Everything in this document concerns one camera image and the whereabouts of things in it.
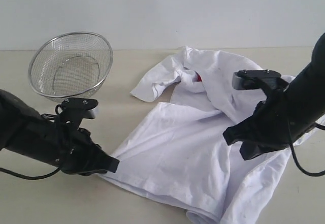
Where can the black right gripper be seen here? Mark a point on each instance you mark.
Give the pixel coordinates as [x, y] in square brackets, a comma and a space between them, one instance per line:
[273, 127]

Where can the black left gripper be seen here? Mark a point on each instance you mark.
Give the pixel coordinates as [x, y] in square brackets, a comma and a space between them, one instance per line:
[74, 152]

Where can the white t-shirt red lettering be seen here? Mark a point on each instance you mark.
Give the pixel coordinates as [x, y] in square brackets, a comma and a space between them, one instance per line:
[177, 155]

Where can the metal wire mesh basket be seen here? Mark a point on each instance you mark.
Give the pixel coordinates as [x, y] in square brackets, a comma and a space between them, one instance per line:
[74, 64]

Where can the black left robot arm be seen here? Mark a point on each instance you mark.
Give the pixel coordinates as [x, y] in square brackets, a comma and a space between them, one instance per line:
[24, 129]

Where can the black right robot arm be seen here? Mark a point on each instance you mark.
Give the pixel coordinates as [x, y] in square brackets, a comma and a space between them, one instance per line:
[310, 85]

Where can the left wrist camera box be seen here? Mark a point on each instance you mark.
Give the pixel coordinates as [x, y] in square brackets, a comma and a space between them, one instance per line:
[74, 110]

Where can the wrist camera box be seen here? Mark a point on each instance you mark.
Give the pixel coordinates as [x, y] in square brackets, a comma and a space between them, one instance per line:
[266, 80]
[74, 110]

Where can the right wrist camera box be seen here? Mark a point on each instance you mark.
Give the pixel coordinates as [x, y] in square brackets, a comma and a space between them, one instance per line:
[266, 80]

